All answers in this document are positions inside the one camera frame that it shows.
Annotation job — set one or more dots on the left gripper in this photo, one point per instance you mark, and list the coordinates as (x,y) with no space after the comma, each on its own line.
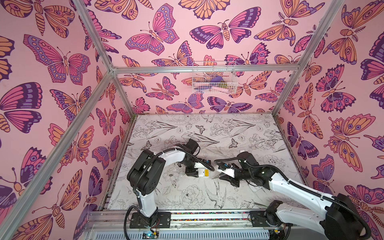
(192,172)

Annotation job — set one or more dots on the white remote with green sticker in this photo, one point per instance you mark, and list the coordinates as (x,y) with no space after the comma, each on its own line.
(200,170)

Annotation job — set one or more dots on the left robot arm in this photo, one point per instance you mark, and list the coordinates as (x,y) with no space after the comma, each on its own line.
(145,174)

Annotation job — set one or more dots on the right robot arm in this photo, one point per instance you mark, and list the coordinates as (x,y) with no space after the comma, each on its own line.
(336,217)

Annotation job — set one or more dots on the purple item in basket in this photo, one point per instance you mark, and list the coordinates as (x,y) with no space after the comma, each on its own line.
(216,81)

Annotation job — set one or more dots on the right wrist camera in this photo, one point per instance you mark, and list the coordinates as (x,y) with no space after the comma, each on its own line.
(229,172)

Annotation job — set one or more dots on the white vented cable duct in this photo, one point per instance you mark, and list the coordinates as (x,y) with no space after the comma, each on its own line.
(201,235)

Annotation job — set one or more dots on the white wire basket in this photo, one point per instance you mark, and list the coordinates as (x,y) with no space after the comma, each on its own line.
(201,76)

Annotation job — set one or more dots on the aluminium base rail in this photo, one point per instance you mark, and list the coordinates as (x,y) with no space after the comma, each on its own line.
(200,219)

